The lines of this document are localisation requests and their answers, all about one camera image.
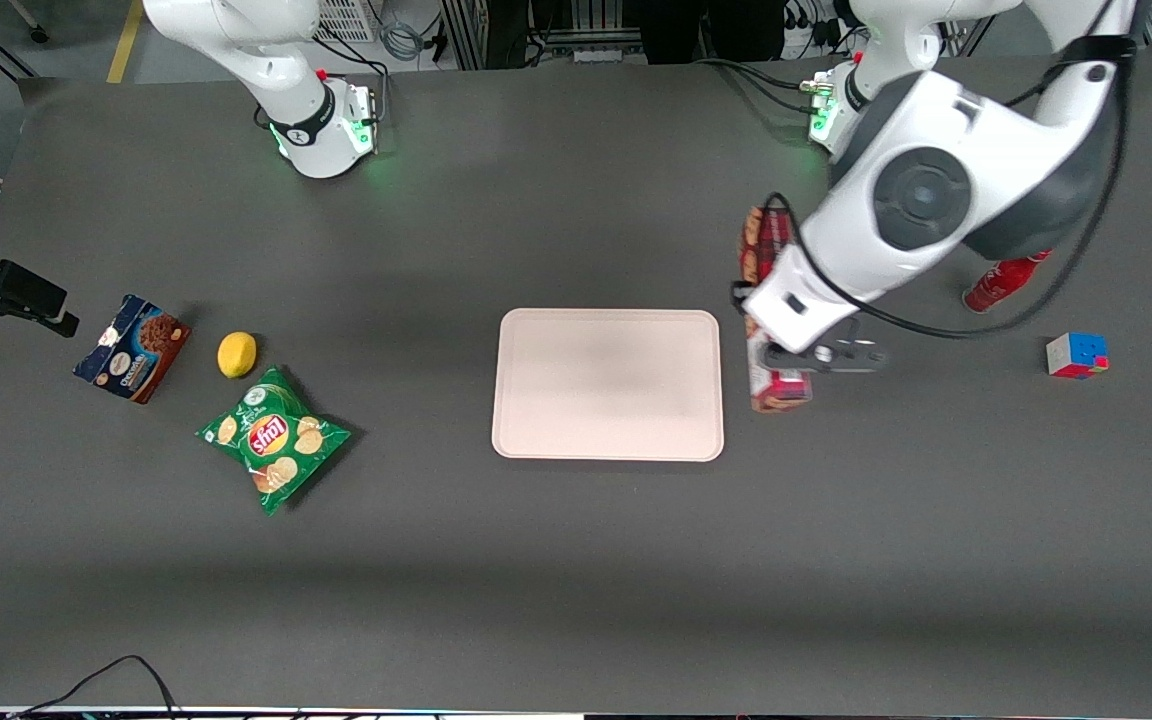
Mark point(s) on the white perforated box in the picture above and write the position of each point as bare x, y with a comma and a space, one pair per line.
346, 18

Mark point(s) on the beige plastic tray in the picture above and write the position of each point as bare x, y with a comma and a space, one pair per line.
606, 385

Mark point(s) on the yellow lemon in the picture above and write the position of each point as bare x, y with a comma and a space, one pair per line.
236, 355

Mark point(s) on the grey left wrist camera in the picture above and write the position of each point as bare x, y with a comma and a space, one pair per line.
836, 357

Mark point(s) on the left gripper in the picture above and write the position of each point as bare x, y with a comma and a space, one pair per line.
736, 291

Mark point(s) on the blue chocolate cookie box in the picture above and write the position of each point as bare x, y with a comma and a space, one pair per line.
131, 350

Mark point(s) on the red soda bottle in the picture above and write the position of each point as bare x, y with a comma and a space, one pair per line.
996, 286

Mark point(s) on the white power strip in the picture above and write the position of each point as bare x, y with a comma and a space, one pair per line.
598, 54

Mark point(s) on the green chips bag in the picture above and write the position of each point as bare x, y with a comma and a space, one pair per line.
274, 440

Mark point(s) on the colourful puzzle cube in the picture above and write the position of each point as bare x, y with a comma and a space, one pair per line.
1076, 355

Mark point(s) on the aluminium equipment frame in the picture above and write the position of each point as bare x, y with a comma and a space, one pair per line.
496, 30

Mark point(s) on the red tartan cookie box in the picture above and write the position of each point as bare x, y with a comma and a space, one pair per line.
766, 240

